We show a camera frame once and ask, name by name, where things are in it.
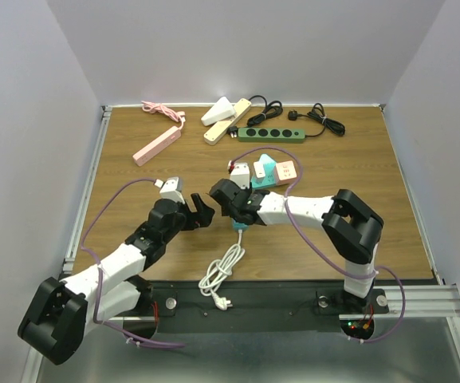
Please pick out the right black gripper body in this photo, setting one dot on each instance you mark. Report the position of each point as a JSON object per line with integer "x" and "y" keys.
{"x": 233, "y": 214}

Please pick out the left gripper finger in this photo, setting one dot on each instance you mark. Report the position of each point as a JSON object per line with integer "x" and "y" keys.
{"x": 200, "y": 207}
{"x": 204, "y": 216}

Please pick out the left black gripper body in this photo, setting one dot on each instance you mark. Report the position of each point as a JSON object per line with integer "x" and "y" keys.
{"x": 184, "y": 220}

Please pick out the teal rectangular power strip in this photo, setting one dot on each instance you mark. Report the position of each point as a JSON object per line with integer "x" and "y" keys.
{"x": 239, "y": 227}

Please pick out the teal triangular power strip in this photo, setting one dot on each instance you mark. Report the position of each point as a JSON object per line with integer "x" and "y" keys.
{"x": 269, "y": 180}

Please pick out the pink cube socket adapter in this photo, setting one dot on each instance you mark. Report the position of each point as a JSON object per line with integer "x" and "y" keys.
{"x": 284, "y": 172}

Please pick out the white cube adapter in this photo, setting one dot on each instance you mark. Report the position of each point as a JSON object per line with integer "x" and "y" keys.
{"x": 259, "y": 170}

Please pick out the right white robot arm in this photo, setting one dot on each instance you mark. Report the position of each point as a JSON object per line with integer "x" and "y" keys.
{"x": 353, "y": 228}

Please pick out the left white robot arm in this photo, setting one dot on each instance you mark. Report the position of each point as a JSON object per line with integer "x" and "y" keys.
{"x": 63, "y": 312}

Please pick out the pink power strip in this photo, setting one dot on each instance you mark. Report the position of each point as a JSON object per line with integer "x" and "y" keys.
{"x": 156, "y": 146}

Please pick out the beige power strip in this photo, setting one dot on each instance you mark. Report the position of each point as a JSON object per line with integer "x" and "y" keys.
{"x": 215, "y": 133}

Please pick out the green power strip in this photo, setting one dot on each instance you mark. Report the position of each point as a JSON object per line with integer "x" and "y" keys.
{"x": 271, "y": 135}

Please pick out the white triangular power strip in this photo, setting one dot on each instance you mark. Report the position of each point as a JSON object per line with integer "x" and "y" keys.
{"x": 220, "y": 110}

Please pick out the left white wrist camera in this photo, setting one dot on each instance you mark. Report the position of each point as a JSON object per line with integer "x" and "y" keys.
{"x": 171, "y": 189}

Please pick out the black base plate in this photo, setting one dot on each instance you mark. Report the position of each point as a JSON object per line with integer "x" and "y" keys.
{"x": 243, "y": 307}

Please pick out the left aluminium rail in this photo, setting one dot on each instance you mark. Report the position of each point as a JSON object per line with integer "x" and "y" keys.
{"x": 34, "y": 358}

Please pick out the aluminium rail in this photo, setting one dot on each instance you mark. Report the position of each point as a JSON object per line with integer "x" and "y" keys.
{"x": 453, "y": 315}
{"x": 34, "y": 358}

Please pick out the right aluminium rail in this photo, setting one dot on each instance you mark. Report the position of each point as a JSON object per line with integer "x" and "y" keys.
{"x": 453, "y": 315}

